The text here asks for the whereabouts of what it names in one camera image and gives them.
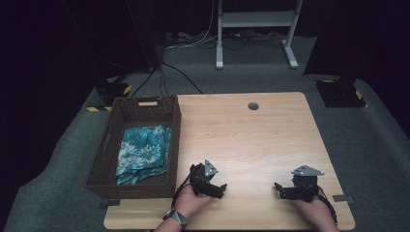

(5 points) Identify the wristwatch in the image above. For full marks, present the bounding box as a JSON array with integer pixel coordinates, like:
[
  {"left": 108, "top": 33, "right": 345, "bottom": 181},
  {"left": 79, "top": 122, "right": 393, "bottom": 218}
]
[{"left": 161, "top": 208, "right": 189, "bottom": 231}]

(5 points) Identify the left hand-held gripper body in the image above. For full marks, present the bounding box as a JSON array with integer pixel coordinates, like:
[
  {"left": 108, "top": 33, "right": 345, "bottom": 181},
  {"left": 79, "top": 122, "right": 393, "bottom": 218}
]
[{"left": 189, "top": 159, "right": 220, "bottom": 196}]

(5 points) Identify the brown woven basket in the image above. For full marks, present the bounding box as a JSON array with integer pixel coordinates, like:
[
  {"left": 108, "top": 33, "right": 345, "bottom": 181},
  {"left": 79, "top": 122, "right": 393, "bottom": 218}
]
[{"left": 84, "top": 95, "right": 183, "bottom": 200}]

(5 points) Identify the white metal stand frame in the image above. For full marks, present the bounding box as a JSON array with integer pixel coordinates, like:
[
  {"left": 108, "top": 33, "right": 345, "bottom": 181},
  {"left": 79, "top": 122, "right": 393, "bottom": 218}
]
[{"left": 215, "top": 0, "right": 305, "bottom": 71}]

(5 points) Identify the person's left hand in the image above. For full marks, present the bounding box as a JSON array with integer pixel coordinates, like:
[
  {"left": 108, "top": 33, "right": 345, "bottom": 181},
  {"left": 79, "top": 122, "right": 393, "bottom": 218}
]
[{"left": 173, "top": 186, "right": 213, "bottom": 219}]

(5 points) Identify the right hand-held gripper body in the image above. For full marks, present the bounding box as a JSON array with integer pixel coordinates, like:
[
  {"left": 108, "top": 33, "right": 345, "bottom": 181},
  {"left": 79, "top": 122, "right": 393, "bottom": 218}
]
[{"left": 290, "top": 164, "right": 326, "bottom": 203}]

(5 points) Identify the teal floral shirt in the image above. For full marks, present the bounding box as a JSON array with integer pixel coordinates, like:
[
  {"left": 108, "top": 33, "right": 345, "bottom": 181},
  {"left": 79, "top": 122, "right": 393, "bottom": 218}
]
[{"left": 115, "top": 124, "right": 172, "bottom": 186}]

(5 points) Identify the person's right hand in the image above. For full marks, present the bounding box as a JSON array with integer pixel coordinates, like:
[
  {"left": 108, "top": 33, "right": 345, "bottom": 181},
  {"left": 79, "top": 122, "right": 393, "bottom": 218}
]
[{"left": 294, "top": 192, "right": 337, "bottom": 227}]

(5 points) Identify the grey tape piece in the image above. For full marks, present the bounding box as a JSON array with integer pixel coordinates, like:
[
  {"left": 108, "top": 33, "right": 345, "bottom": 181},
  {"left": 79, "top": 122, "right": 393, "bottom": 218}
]
[
  {"left": 99, "top": 199, "right": 121, "bottom": 209},
  {"left": 332, "top": 193, "right": 355, "bottom": 203}
]

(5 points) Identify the white floor cable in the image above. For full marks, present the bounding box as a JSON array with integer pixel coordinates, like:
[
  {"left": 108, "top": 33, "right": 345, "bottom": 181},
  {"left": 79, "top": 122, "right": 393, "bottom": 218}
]
[{"left": 163, "top": 0, "right": 220, "bottom": 51}]

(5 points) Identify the right hand-held gripper cable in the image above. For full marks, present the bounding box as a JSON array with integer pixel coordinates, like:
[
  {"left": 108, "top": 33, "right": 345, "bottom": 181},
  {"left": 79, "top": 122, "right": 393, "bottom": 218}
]
[{"left": 316, "top": 186, "right": 338, "bottom": 224}]

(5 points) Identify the black floor cable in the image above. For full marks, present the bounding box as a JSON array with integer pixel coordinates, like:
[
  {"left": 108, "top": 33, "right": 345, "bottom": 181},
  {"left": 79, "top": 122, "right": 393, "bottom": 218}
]
[{"left": 160, "top": 60, "right": 205, "bottom": 95}]

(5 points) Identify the black floor plate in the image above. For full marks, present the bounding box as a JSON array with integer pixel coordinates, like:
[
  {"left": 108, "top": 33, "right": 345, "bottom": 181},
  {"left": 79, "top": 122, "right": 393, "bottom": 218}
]
[
  {"left": 85, "top": 75, "right": 133, "bottom": 113},
  {"left": 314, "top": 78, "right": 368, "bottom": 108}
]

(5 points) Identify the black cable bundle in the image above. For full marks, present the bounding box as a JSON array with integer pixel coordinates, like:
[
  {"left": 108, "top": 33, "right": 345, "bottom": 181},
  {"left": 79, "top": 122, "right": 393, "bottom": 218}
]
[{"left": 221, "top": 29, "right": 285, "bottom": 51}]

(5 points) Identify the black stand column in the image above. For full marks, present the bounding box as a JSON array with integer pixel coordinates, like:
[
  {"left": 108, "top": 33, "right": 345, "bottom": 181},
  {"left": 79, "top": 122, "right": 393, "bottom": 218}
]
[{"left": 125, "top": 0, "right": 163, "bottom": 72}]

